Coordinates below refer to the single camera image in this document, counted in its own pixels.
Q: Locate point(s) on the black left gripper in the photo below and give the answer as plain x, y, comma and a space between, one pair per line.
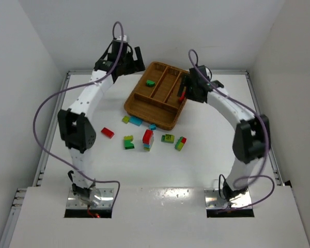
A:
132, 65

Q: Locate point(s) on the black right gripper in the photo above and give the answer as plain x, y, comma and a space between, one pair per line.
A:
187, 88

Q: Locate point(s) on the small red lego brick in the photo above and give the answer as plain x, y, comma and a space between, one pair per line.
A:
181, 98

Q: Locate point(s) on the red top lego stack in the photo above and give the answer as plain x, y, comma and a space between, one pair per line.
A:
147, 136

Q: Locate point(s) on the cyan lime lego stack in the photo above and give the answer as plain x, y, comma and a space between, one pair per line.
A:
148, 146

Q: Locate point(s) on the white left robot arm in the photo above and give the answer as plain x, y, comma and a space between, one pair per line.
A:
75, 125

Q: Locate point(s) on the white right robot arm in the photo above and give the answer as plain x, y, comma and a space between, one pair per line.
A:
252, 131

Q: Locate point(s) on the green lego in tray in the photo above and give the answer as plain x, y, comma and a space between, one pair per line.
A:
150, 83

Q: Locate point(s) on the brown wicker divided tray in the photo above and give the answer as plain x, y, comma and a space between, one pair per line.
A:
160, 104

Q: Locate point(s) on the long cyan lego brick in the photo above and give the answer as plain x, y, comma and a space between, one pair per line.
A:
135, 120

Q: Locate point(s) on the lime green small lego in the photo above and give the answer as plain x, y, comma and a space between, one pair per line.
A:
126, 119

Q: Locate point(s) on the small cyan lego cube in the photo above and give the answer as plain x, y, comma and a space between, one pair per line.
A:
152, 127

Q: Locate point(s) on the green lime lego pair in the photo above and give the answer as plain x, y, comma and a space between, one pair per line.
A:
168, 138

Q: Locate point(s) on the lime red green lego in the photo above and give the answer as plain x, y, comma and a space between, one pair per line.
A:
180, 143

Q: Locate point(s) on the green yellow notched lego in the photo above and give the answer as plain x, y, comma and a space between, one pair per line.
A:
128, 142

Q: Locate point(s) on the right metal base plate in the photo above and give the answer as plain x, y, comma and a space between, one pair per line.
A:
214, 201

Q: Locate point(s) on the metal base plate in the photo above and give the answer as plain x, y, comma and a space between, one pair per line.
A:
214, 201
100, 199

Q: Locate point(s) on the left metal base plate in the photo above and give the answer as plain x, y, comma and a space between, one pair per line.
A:
100, 199

